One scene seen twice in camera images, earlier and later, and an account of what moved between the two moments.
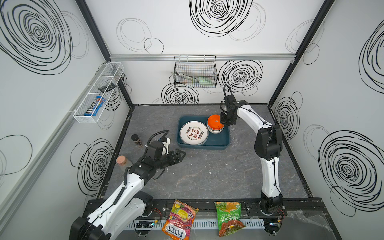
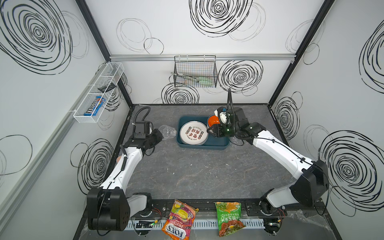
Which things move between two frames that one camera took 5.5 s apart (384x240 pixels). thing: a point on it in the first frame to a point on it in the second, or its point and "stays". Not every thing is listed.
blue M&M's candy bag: (94, 110) stays
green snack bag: (228, 214) stays
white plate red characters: (194, 133) stays
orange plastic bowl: (214, 122) stays
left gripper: (169, 157) to (157, 135)
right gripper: (226, 119) to (214, 130)
